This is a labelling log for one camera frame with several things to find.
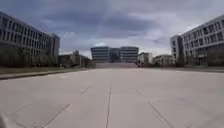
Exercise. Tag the wide flight of steps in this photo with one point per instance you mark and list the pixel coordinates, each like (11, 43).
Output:
(115, 65)

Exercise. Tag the wide glass-fronted building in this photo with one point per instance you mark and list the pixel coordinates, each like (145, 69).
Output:
(114, 54)

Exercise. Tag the pale concrete slab plaza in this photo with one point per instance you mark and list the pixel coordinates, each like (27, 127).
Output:
(113, 96)

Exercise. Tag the low brown building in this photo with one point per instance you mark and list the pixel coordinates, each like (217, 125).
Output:
(71, 59)

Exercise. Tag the low pale building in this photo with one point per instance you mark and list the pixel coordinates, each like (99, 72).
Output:
(155, 59)

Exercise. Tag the grey raised kerb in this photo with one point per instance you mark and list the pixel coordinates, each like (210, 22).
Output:
(36, 74)

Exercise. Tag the grass strip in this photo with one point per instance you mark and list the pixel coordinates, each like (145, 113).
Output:
(30, 70)

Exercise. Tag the row of small trees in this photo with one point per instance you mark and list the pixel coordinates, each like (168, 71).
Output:
(26, 58)

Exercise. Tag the white building with windows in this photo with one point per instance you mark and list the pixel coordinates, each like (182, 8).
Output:
(200, 41)

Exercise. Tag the building with window rows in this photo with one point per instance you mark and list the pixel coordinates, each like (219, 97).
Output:
(23, 38)

